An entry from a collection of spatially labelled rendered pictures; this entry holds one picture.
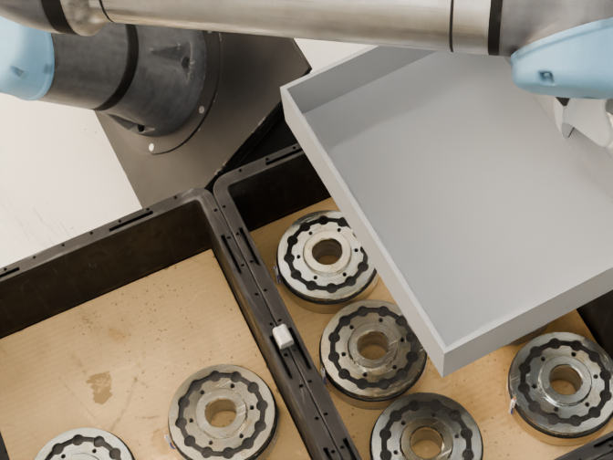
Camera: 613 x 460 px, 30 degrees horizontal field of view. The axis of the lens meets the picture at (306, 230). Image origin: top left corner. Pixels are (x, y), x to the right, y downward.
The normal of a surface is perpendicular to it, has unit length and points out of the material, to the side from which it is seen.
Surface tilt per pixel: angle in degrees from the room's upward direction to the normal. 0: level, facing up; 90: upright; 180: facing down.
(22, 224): 0
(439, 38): 94
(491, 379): 0
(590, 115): 75
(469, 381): 0
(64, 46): 64
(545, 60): 44
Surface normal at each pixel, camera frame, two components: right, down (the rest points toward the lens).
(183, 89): 0.42, 0.42
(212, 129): -0.66, -0.06
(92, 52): 0.74, 0.16
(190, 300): -0.07, -0.48
